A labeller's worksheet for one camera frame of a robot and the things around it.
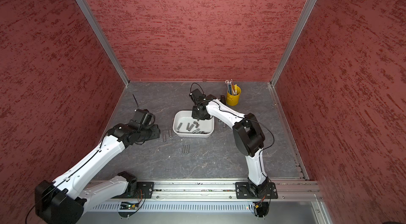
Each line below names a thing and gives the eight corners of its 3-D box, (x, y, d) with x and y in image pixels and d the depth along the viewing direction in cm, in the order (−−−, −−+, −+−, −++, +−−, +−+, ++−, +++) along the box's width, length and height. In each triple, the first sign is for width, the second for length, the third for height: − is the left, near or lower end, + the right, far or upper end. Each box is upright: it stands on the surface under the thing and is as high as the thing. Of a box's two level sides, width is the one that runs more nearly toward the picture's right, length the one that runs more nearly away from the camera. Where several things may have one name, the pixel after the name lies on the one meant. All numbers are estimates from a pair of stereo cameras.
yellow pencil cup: (226, 106, 108) (228, 97, 100) (225, 95, 114) (227, 86, 106) (239, 106, 108) (242, 97, 100) (238, 95, 115) (240, 86, 107)
